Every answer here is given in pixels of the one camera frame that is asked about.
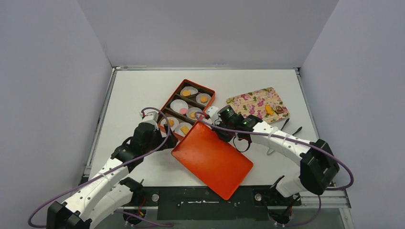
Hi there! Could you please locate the round orange cookie top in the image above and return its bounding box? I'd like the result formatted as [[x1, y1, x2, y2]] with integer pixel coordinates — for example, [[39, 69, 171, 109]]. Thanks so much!
[[200, 96, 208, 104]]

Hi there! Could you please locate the round orange cookie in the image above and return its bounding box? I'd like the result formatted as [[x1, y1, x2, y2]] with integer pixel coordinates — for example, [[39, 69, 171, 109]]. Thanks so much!
[[181, 90, 191, 97], [200, 96, 208, 104]]

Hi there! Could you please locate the floral tray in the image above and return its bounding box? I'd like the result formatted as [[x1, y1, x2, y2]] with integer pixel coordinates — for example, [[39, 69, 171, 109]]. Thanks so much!
[[226, 87, 290, 123]]

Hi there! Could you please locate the orange cookie tin box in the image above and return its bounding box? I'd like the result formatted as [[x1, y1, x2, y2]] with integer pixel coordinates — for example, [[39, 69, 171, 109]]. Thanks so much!
[[158, 79, 215, 140]]

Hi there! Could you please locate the pink round cookie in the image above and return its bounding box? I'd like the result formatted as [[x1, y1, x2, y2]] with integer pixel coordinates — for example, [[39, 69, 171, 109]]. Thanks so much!
[[179, 108, 188, 115]]

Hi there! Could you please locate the orange tin lid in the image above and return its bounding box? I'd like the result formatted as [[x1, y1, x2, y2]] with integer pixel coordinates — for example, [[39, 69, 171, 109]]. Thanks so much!
[[171, 122, 254, 200]]

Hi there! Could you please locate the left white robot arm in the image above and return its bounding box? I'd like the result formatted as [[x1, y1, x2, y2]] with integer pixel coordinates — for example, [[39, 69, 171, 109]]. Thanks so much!
[[46, 122, 178, 229]]

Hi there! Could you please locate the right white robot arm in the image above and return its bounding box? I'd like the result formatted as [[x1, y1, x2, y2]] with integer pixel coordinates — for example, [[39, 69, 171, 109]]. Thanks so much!
[[206, 105, 340, 204]]

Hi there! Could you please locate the white paper cup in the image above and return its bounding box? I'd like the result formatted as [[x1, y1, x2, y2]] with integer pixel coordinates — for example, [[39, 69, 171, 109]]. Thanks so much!
[[174, 122, 192, 137], [160, 116, 180, 131], [195, 93, 211, 106], [186, 107, 202, 121], [170, 99, 189, 114], [180, 86, 198, 98]]

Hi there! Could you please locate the yellow fish cookie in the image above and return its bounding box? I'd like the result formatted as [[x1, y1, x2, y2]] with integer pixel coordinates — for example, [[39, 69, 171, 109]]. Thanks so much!
[[265, 105, 274, 116]]

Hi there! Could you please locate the chocolate heart cookie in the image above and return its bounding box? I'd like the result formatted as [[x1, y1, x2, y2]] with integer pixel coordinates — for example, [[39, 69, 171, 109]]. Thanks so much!
[[275, 105, 284, 114]]

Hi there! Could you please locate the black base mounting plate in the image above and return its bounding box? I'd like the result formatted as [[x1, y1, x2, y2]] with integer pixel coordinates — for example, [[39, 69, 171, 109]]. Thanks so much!
[[123, 185, 301, 221]]

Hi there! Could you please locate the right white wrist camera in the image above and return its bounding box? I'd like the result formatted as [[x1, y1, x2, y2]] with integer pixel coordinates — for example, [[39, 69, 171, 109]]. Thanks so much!
[[205, 106, 221, 125]]

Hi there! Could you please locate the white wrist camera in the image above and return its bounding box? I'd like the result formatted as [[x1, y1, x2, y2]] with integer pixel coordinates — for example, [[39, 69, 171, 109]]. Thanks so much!
[[205, 106, 221, 125], [142, 111, 159, 128]]

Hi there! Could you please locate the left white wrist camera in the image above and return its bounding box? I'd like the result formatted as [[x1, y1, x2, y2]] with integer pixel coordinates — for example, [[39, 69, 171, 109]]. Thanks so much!
[[142, 111, 159, 128]]

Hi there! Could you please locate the aluminium frame rail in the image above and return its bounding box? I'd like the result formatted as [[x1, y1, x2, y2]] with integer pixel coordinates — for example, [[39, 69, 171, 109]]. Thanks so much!
[[113, 64, 300, 71]]

